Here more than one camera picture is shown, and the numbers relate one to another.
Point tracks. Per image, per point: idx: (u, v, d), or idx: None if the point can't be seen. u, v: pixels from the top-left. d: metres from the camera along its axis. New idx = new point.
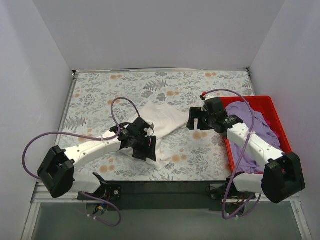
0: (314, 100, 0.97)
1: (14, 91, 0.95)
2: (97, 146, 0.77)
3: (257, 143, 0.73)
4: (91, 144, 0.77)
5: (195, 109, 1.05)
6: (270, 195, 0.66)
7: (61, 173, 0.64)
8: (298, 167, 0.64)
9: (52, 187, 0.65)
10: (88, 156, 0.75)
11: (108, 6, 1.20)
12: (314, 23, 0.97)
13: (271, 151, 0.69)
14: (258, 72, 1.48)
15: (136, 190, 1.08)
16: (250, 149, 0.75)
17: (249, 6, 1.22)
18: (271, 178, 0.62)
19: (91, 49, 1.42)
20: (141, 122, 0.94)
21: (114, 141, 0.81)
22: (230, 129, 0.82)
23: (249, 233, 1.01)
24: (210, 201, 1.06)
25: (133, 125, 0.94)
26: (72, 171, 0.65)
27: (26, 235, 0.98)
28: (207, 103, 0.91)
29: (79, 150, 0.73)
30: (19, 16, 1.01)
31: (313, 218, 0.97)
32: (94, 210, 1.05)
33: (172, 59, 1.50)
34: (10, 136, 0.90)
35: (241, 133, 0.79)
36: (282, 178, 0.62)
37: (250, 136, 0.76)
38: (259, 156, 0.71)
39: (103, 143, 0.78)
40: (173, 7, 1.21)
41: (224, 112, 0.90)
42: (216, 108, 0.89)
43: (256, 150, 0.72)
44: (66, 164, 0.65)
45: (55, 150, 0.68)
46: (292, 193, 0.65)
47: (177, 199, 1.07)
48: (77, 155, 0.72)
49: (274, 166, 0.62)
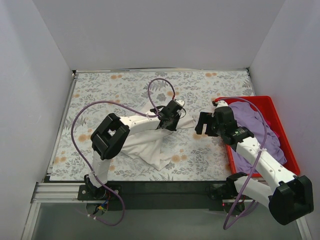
0: (315, 100, 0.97)
1: (14, 91, 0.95)
2: (144, 119, 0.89)
3: (268, 162, 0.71)
4: (139, 117, 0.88)
5: (205, 115, 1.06)
6: (276, 214, 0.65)
7: (118, 135, 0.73)
8: (310, 192, 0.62)
9: (106, 148, 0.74)
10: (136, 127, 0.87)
11: (108, 6, 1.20)
12: (314, 22, 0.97)
13: (283, 173, 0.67)
14: (258, 72, 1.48)
15: (136, 190, 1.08)
16: (260, 167, 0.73)
17: (250, 6, 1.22)
18: (280, 200, 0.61)
19: (91, 49, 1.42)
20: (174, 105, 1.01)
21: (155, 119, 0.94)
22: (240, 143, 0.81)
23: (248, 233, 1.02)
24: (210, 202, 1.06)
25: (167, 108, 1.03)
26: (126, 135, 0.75)
27: (26, 236, 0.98)
28: (217, 112, 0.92)
29: (131, 121, 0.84)
30: (19, 17, 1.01)
31: (313, 218, 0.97)
32: (94, 210, 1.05)
33: (172, 59, 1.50)
34: (10, 135, 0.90)
35: (252, 148, 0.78)
36: (291, 202, 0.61)
37: (261, 153, 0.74)
38: (269, 176, 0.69)
39: (147, 119, 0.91)
40: (173, 7, 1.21)
41: (234, 123, 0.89)
42: (227, 119, 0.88)
43: (267, 169, 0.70)
44: (123, 128, 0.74)
45: (113, 116, 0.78)
46: (298, 215, 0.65)
47: (176, 199, 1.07)
48: (129, 123, 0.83)
49: (285, 189, 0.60)
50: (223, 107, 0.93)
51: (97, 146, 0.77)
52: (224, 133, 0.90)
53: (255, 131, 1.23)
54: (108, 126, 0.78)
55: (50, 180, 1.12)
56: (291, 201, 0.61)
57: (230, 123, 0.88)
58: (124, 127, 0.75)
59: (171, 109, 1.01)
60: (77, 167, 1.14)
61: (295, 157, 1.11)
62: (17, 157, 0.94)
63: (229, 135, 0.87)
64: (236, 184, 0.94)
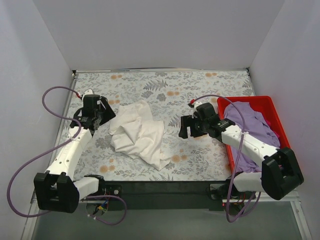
0: (315, 99, 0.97)
1: (14, 92, 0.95)
2: (73, 146, 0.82)
3: (251, 142, 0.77)
4: (67, 149, 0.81)
5: (186, 118, 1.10)
6: (270, 192, 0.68)
7: (61, 188, 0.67)
8: (294, 162, 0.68)
9: (66, 207, 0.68)
10: (72, 160, 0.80)
11: (108, 5, 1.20)
12: (314, 22, 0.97)
13: (266, 148, 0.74)
14: (258, 72, 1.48)
15: (136, 190, 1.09)
16: (245, 148, 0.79)
17: (250, 6, 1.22)
18: (269, 175, 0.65)
19: (91, 49, 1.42)
20: (91, 101, 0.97)
21: (83, 133, 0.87)
22: (223, 132, 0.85)
23: (249, 234, 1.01)
24: (210, 201, 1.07)
25: (86, 108, 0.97)
26: (70, 183, 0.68)
27: (27, 235, 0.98)
28: (198, 109, 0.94)
29: (61, 162, 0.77)
30: (18, 16, 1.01)
31: (314, 218, 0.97)
32: (93, 210, 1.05)
33: (172, 59, 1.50)
34: (10, 135, 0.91)
35: (235, 134, 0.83)
36: (279, 174, 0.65)
37: (244, 136, 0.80)
38: (255, 154, 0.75)
39: (75, 141, 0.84)
40: (173, 6, 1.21)
41: (216, 117, 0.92)
42: (209, 113, 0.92)
43: (251, 148, 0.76)
44: (60, 180, 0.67)
45: (40, 177, 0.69)
46: (291, 188, 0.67)
47: (177, 198, 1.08)
48: (63, 165, 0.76)
49: (271, 162, 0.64)
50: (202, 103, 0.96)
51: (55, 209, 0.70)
52: (209, 127, 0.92)
53: (256, 131, 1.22)
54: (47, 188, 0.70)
55: None
56: (280, 173, 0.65)
57: (212, 117, 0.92)
58: (61, 177, 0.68)
59: (91, 106, 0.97)
60: (77, 167, 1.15)
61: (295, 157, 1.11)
62: (16, 156, 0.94)
63: (213, 129, 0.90)
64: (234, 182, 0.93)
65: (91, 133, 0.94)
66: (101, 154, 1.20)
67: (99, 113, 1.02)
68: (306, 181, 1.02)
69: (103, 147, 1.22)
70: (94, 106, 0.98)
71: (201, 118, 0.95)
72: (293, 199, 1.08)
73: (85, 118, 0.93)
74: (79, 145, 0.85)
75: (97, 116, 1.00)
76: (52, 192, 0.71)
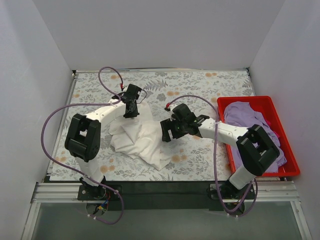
0: (315, 99, 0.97)
1: (13, 91, 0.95)
2: (110, 108, 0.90)
3: (225, 128, 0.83)
4: (105, 109, 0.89)
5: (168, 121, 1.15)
6: (252, 169, 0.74)
7: (92, 131, 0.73)
8: (266, 137, 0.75)
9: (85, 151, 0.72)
10: (105, 118, 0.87)
11: (108, 5, 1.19)
12: (314, 23, 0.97)
13: (238, 130, 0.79)
14: (258, 72, 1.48)
15: (136, 190, 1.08)
16: (221, 136, 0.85)
17: (250, 6, 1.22)
18: (246, 154, 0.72)
19: (91, 49, 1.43)
20: (134, 88, 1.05)
21: (121, 104, 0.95)
22: (200, 127, 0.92)
23: (249, 234, 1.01)
24: (210, 202, 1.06)
25: (128, 92, 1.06)
26: (98, 130, 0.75)
27: (26, 236, 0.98)
28: (174, 111, 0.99)
29: (98, 113, 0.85)
30: (18, 16, 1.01)
31: (314, 218, 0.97)
32: (94, 210, 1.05)
33: (172, 59, 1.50)
34: (10, 136, 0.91)
35: (209, 125, 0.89)
36: (255, 150, 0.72)
37: (218, 125, 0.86)
38: (230, 138, 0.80)
39: (113, 106, 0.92)
40: (173, 7, 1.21)
41: (192, 115, 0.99)
42: (184, 113, 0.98)
43: (226, 134, 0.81)
44: (93, 124, 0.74)
45: (78, 116, 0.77)
46: (270, 161, 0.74)
47: (177, 199, 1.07)
48: (98, 116, 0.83)
49: (244, 141, 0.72)
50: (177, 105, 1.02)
51: (73, 151, 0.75)
52: (187, 126, 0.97)
53: None
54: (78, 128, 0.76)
55: (50, 180, 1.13)
56: (255, 150, 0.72)
57: (189, 116, 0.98)
58: (94, 123, 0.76)
59: (133, 92, 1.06)
60: (77, 167, 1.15)
61: (295, 157, 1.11)
62: (16, 156, 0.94)
63: (191, 127, 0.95)
64: (231, 180, 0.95)
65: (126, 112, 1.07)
66: (101, 154, 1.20)
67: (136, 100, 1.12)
68: (306, 181, 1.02)
69: (103, 147, 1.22)
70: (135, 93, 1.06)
71: (179, 120, 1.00)
72: (293, 198, 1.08)
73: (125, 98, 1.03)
74: (115, 110, 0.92)
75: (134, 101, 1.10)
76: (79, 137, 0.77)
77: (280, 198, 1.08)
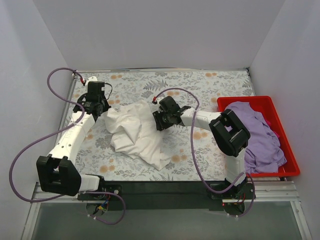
0: (314, 99, 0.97)
1: (14, 91, 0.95)
2: (76, 131, 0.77)
3: (202, 114, 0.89)
4: (69, 135, 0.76)
5: (158, 114, 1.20)
6: (226, 149, 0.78)
7: (66, 173, 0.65)
8: (237, 119, 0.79)
9: (68, 191, 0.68)
10: (74, 145, 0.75)
11: (108, 5, 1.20)
12: (314, 23, 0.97)
13: (213, 115, 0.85)
14: (258, 72, 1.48)
15: (136, 190, 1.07)
16: (199, 122, 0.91)
17: (250, 6, 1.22)
18: (217, 135, 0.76)
19: (91, 49, 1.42)
20: (94, 86, 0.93)
21: (86, 118, 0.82)
22: (181, 116, 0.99)
23: (249, 234, 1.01)
24: (210, 202, 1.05)
25: (90, 94, 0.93)
26: (71, 167, 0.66)
27: (26, 236, 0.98)
28: (161, 103, 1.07)
29: (63, 146, 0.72)
30: (19, 17, 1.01)
31: (314, 218, 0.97)
32: (93, 210, 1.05)
33: (172, 59, 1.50)
34: (10, 135, 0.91)
35: (190, 114, 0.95)
36: (225, 131, 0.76)
37: (197, 112, 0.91)
38: (206, 123, 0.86)
39: (78, 125, 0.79)
40: (173, 7, 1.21)
41: (176, 107, 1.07)
42: (169, 104, 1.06)
43: (202, 119, 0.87)
44: (63, 164, 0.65)
45: (43, 160, 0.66)
46: (242, 142, 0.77)
47: (177, 199, 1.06)
48: (64, 150, 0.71)
49: (215, 123, 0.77)
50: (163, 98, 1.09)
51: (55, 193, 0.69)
52: (171, 116, 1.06)
53: (255, 131, 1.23)
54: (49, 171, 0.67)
55: None
56: (225, 131, 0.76)
57: (173, 107, 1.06)
58: (64, 161, 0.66)
59: (95, 92, 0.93)
60: (78, 167, 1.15)
61: (295, 157, 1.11)
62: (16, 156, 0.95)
63: (175, 117, 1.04)
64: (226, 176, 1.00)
65: (95, 119, 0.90)
66: (101, 154, 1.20)
67: (103, 100, 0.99)
68: (306, 181, 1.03)
69: (103, 147, 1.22)
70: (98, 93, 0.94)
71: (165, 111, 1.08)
72: (293, 198, 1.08)
73: (88, 104, 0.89)
74: (81, 130, 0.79)
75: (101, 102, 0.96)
76: (54, 176, 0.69)
77: (280, 198, 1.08)
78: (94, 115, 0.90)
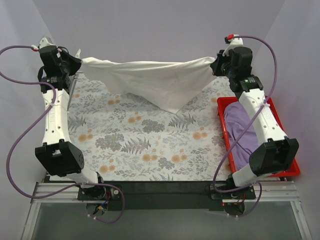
0: (314, 99, 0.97)
1: (13, 91, 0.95)
2: (58, 112, 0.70)
3: (267, 119, 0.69)
4: (52, 117, 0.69)
5: (222, 56, 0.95)
6: (254, 164, 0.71)
7: (68, 152, 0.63)
8: (293, 153, 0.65)
9: (76, 166, 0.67)
10: (64, 126, 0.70)
11: (108, 6, 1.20)
12: (313, 24, 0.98)
13: (275, 131, 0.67)
14: (258, 72, 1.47)
15: (135, 190, 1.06)
16: (256, 123, 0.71)
17: (249, 6, 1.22)
18: (260, 153, 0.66)
19: (91, 49, 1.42)
20: (49, 56, 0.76)
21: (60, 96, 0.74)
22: (245, 92, 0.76)
23: (249, 233, 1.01)
24: (210, 201, 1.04)
25: (48, 66, 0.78)
26: (71, 145, 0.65)
27: (26, 236, 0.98)
28: (234, 53, 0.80)
29: (53, 130, 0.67)
30: (19, 17, 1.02)
31: (314, 218, 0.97)
32: (93, 210, 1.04)
33: (172, 59, 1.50)
34: (10, 135, 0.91)
35: (255, 100, 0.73)
36: (271, 158, 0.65)
37: (263, 108, 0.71)
38: (261, 132, 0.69)
39: (56, 106, 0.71)
40: (172, 7, 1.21)
41: (248, 70, 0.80)
42: (243, 63, 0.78)
43: (262, 124, 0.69)
44: (62, 145, 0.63)
45: (40, 149, 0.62)
46: (272, 171, 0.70)
47: (177, 199, 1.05)
48: (57, 134, 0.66)
49: (270, 146, 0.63)
50: (241, 47, 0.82)
51: (64, 172, 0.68)
52: (233, 77, 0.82)
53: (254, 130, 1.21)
54: (50, 157, 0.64)
55: (49, 180, 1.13)
56: (271, 158, 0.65)
57: (244, 68, 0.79)
58: (62, 143, 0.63)
59: (54, 63, 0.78)
60: None
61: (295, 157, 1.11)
62: (15, 156, 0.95)
63: (236, 81, 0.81)
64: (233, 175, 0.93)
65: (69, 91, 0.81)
66: (101, 154, 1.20)
67: (64, 64, 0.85)
68: (306, 181, 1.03)
69: (103, 147, 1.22)
70: (57, 62, 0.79)
71: (233, 64, 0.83)
72: (293, 198, 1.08)
73: (55, 78, 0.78)
74: (62, 109, 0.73)
75: (64, 70, 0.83)
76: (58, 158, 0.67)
77: (280, 198, 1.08)
78: (66, 88, 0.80)
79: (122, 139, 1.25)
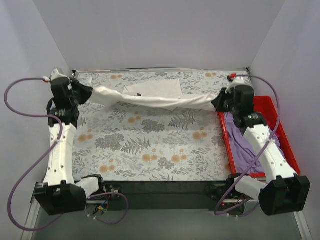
0: (314, 99, 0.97)
1: (13, 92, 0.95)
2: (63, 150, 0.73)
3: (272, 154, 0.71)
4: (56, 154, 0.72)
5: (224, 93, 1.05)
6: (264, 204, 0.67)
7: (69, 195, 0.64)
8: (304, 193, 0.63)
9: (77, 206, 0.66)
10: (68, 164, 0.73)
11: (108, 6, 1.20)
12: (313, 23, 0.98)
13: (283, 168, 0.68)
14: (258, 72, 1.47)
15: (136, 190, 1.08)
16: (264, 159, 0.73)
17: (249, 6, 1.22)
18: (270, 192, 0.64)
19: (91, 49, 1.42)
20: (60, 90, 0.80)
21: (66, 130, 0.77)
22: (249, 128, 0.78)
23: (249, 234, 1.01)
24: (210, 201, 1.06)
25: (58, 98, 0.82)
26: (72, 187, 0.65)
27: (26, 236, 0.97)
28: (237, 91, 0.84)
29: (56, 170, 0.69)
30: (19, 18, 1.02)
31: (314, 218, 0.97)
32: (94, 210, 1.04)
33: (172, 59, 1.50)
34: (10, 135, 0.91)
35: (260, 136, 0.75)
36: (282, 198, 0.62)
37: (268, 144, 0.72)
38: (269, 169, 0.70)
39: (61, 142, 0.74)
40: (172, 7, 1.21)
41: (251, 106, 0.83)
42: (245, 101, 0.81)
43: (269, 161, 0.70)
44: (63, 188, 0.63)
45: (40, 191, 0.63)
46: (285, 211, 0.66)
47: (176, 199, 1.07)
48: (60, 174, 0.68)
49: (279, 184, 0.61)
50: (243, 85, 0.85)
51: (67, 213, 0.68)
52: (237, 114, 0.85)
53: None
54: (51, 197, 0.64)
55: None
56: (282, 198, 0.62)
57: (247, 105, 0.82)
58: (63, 185, 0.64)
59: (64, 96, 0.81)
60: (77, 167, 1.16)
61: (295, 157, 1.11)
62: (16, 156, 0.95)
63: (240, 118, 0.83)
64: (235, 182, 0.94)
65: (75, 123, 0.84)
66: (101, 154, 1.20)
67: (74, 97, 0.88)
68: None
69: (103, 147, 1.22)
70: (67, 95, 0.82)
71: (236, 101, 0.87)
72: None
73: (63, 111, 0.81)
74: (67, 146, 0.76)
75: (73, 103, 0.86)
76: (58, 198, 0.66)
77: None
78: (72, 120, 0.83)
79: (122, 139, 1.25)
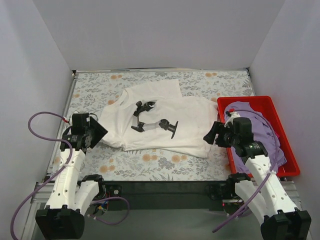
0: (314, 99, 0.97)
1: (13, 92, 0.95)
2: (69, 175, 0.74)
3: (274, 187, 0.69)
4: (63, 178, 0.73)
5: (223, 127, 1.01)
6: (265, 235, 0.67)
7: (69, 219, 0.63)
8: (306, 227, 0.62)
9: (74, 233, 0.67)
10: (72, 189, 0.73)
11: (108, 5, 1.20)
12: (313, 23, 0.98)
13: (285, 201, 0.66)
14: (258, 72, 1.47)
15: (136, 190, 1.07)
16: (264, 190, 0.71)
17: (249, 6, 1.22)
18: (271, 225, 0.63)
19: (91, 49, 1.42)
20: (79, 119, 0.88)
21: (75, 156, 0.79)
22: (251, 158, 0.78)
23: (249, 234, 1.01)
24: (211, 201, 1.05)
25: (75, 126, 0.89)
26: (73, 213, 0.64)
27: (26, 235, 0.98)
28: (235, 121, 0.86)
29: (60, 193, 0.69)
30: (19, 18, 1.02)
31: (313, 218, 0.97)
32: (93, 210, 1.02)
33: (172, 59, 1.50)
34: (10, 135, 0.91)
35: (261, 167, 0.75)
36: (283, 232, 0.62)
37: (270, 176, 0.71)
38: (269, 201, 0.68)
39: (68, 167, 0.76)
40: (172, 6, 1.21)
41: (250, 136, 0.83)
42: (244, 130, 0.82)
43: (270, 193, 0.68)
44: (64, 212, 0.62)
45: (41, 214, 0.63)
46: None
47: (177, 199, 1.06)
48: (62, 198, 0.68)
49: (281, 219, 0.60)
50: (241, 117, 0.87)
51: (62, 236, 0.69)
52: (238, 144, 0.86)
53: (255, 131, 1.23)
54: (51, 222, 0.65)
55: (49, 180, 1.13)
56: (282, 232, 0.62)
57: (245, 134, 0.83)
58: (65, 210, 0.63)
59: (81, 124, 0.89)
60: None
61: (295, 157, 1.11)
62: (16, 156, 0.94)
63: (241, 148, 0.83)
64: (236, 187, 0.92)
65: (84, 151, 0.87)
66: (101, 154, 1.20)
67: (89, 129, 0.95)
68: (305, 181, 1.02)
69: (103, 147, 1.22)
70: (83, 124, 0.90)
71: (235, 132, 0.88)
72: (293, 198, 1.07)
73: (75, 137, 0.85)
74: (74, 171, 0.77)
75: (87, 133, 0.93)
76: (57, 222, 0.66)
77: None
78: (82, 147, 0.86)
79: None
